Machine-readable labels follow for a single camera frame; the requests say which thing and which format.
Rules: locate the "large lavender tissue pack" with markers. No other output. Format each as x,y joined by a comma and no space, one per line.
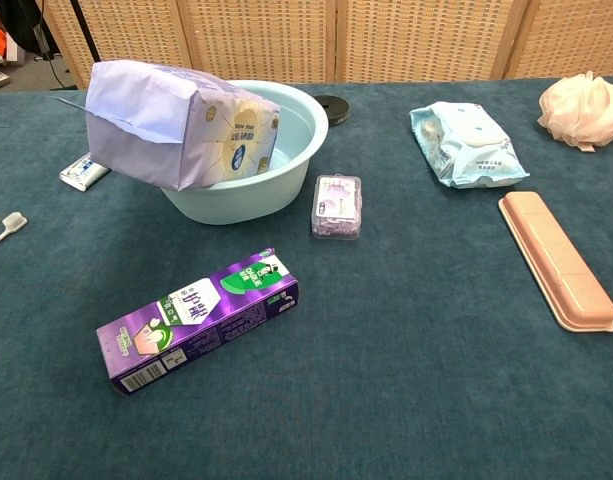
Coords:
151,130

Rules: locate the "purple toothpaste box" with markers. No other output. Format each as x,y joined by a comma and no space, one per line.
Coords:
196,320

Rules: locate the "white blue toothpaste tube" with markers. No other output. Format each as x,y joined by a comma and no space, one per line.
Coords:
83,172

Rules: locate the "light blue plastic basin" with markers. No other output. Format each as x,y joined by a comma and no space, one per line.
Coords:
286,180

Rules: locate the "white toothbrush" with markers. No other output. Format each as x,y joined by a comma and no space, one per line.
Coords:
13,221

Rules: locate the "white cardboard box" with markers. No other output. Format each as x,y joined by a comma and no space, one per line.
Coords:
17,47

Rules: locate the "black tripod stand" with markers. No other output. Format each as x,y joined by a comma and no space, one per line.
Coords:
83,25

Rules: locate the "woven wooden folding screen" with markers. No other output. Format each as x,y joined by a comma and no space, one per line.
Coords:
266,40

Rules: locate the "clear purple floss pick box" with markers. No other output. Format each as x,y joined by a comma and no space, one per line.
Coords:
336,205

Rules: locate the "black round disc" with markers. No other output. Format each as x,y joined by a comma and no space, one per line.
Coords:
336,107

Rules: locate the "teal table cloth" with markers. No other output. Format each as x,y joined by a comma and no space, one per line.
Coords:
336,400

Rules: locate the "blue wet wipes pack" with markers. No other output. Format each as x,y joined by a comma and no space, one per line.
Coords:
466,145

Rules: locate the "pink toothbrush case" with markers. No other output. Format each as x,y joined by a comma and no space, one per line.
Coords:
556,260

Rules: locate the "pink bath loofah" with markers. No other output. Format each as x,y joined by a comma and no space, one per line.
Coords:
581,110

